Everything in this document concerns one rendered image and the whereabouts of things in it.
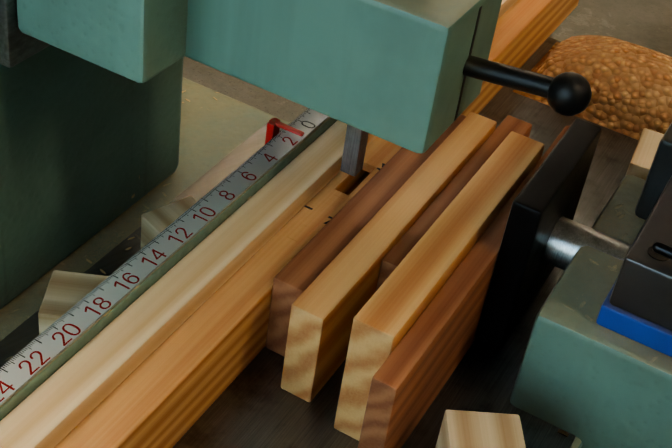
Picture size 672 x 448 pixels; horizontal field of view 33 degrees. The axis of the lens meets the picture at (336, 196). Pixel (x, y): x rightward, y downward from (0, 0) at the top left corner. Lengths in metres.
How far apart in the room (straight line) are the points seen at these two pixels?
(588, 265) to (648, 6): 2.60
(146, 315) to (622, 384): 0.21
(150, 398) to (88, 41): 0.18
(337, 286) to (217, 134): 0.38
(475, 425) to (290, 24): 0.20
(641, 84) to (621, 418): 0.30
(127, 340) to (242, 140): 0.40
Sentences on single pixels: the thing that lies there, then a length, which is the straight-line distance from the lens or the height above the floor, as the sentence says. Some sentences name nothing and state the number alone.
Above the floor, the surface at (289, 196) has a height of 0.95.
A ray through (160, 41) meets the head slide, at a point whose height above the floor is 1.02.
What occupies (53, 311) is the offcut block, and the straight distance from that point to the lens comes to 0.66.
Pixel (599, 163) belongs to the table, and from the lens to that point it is 0.74.
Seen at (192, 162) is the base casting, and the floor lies 0.80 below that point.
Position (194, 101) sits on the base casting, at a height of 0.80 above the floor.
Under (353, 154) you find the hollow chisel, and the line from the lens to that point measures 0.58.
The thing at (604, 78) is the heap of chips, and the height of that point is 0.93.
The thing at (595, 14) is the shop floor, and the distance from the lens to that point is 3.01.
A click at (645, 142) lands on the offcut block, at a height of 0.94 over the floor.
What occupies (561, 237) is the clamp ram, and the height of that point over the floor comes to 0.96.
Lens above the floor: 1.30
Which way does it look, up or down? 37 degrees down
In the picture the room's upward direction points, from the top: 9 degrees clockwise
